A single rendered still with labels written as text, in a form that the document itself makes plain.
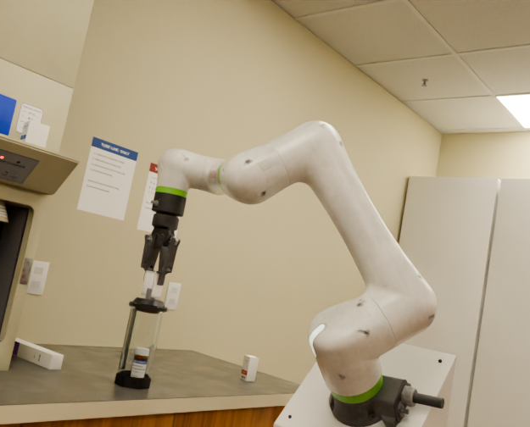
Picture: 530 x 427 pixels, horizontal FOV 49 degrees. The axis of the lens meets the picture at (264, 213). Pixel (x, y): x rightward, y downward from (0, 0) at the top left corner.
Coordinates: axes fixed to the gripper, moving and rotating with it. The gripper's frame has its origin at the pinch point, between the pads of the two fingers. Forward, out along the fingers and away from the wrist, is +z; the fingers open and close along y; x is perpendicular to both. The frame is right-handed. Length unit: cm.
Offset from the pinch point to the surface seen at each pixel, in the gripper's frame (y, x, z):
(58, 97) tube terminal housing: -15, -32, -45
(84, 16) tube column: -15, -30, -69
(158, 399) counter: 14.0, -2.2, 28.4
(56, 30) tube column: -15, -37, -62
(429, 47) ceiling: -8, 157, -142
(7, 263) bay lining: -22.1, -32.0, 1.1
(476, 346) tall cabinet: 1, 253, 8
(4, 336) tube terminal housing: -18.3, -30.1, 19.8
